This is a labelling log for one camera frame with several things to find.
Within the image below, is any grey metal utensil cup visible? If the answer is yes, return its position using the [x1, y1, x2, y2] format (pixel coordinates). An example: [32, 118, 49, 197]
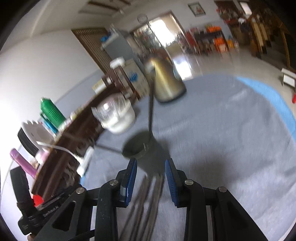
[122, 131, 171, 176]

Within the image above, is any white power strip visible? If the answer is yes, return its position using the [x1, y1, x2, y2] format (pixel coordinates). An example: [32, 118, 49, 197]
[76, 147, 95, 177]

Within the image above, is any dark carved wooden sideboard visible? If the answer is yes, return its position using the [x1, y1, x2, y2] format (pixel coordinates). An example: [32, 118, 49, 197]
[31, 83, 139, 201]

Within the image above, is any white plastic bowl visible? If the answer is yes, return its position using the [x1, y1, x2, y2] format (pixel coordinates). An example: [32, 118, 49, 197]
[101, 101, 135, 134]

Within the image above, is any purple thermos bottle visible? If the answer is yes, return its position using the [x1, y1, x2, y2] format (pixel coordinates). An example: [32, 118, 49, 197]
[10, 149, 37, 178]

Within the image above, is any grey table cloth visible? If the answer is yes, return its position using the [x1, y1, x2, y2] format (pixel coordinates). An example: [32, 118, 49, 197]
[79, 73, 296, 241]

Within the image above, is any white space heater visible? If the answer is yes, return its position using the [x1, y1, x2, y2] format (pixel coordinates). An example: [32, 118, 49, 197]
[18, 121, 54, 157]

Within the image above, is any brass electric kettle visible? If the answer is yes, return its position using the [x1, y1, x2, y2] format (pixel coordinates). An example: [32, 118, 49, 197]
[144, 56, 187, 103]

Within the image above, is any green thermos flask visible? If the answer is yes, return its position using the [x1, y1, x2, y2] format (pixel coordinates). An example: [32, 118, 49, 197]
[41, 97, 66, 128]

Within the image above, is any white chest freezer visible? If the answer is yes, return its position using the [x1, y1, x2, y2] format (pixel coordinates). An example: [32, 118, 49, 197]
[92, 59, 151, 100]

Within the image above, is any white rice cooker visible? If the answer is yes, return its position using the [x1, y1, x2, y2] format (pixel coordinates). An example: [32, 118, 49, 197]
[110, 57, 125, 69]

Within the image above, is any blue table cloth underneath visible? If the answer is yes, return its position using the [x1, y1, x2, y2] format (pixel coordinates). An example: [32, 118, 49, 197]
[237, 76, 295, 140]

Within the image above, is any grey refrigerator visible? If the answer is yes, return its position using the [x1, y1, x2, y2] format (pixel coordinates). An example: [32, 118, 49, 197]
[101, 29, 147, 72]

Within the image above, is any red plastic child chair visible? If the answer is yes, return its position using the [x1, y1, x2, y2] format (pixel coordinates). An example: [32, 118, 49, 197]
[292, 93, 296, 104]

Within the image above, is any dark dining table far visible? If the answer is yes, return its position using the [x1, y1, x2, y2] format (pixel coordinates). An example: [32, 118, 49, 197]
[192, 26, 229, 55]

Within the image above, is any small white stool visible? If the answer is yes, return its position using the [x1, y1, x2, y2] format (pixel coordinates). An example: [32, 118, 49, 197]
[281, 68, 296, 88]

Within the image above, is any framed flower picture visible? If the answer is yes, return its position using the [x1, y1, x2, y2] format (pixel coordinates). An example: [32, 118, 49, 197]
[188, 2, 206, 17]

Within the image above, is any round wall clock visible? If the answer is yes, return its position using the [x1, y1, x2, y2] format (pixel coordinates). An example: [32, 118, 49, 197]
[137, 14, 148, 24]

